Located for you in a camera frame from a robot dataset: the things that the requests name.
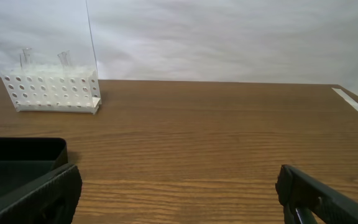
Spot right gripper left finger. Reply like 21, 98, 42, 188
0, 164, 83, 224

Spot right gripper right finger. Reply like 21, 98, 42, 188
275, 164, 358, 224

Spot black tray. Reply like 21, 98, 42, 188
0, 137, 69, 207

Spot white test tube rack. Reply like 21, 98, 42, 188
0, 65, 102, 115

